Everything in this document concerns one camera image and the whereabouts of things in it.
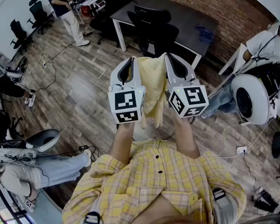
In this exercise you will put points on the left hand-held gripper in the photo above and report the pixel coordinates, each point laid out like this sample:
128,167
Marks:
126,101

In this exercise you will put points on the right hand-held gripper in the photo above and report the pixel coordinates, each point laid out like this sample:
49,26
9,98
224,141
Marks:
191,99

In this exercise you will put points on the yellow clothing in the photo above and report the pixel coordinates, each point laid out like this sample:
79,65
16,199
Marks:
151,83

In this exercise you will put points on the person's left forearm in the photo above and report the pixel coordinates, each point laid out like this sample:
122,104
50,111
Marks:
122,141

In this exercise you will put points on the person's right forearm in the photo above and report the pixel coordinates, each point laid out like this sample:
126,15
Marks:
186,136

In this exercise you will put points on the dark grey table white legs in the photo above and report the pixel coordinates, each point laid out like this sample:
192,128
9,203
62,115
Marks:
189,15

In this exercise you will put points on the white desk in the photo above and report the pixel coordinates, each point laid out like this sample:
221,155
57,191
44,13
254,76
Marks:
238,55

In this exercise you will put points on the cluttered white table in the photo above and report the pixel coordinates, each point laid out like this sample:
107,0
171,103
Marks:
91,3

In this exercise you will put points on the white plug socket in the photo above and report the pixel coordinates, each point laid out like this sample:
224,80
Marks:
44,65

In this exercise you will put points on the black power adapter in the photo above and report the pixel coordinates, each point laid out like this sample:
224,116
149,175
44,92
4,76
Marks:
83,147

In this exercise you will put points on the white power strip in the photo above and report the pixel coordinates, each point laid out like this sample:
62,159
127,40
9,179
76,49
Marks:
241,149

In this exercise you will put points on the person's yellow plaid shirt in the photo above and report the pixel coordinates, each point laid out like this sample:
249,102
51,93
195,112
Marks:
154,183

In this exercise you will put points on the black equipment on floor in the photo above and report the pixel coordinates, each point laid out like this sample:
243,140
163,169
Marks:
266,200

